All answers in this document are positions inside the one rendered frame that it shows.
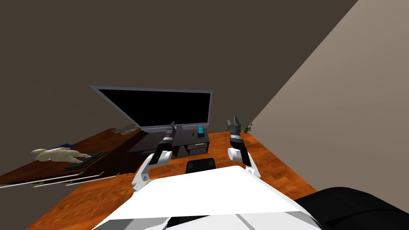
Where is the black flat screen television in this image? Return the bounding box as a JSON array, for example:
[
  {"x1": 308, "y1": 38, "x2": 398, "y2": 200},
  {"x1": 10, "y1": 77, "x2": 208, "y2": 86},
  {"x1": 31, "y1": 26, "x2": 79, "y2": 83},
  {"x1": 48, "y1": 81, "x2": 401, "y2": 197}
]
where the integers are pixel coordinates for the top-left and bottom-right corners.
[{"x1": 90, "y1": 85, "x2": 214, "y2": 133}]

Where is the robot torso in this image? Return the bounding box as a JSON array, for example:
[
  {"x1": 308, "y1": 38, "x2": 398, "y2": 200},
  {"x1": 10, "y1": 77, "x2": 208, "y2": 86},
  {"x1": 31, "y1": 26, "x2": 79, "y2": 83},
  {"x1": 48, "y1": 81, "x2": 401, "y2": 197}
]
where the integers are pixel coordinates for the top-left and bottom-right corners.
[{"x1": 92, "y1": 158, "x2": 324, "y2": 230}]

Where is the dark television stand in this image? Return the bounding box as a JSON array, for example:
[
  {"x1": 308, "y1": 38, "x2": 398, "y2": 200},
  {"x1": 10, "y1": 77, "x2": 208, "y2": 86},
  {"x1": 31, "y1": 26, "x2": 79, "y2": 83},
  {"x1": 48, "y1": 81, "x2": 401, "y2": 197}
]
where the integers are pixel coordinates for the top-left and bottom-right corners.
[{"x1": 127, "y1": 127, "x2": 211, "y2": 159}]

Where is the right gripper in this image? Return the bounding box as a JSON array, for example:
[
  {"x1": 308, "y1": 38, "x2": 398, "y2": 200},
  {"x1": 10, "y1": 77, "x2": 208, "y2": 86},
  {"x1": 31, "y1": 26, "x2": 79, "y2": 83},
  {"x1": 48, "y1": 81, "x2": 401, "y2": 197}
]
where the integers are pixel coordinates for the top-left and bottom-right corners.
[{"x1": 227, "y1": 116, "x2": 242, "y2": 137}]

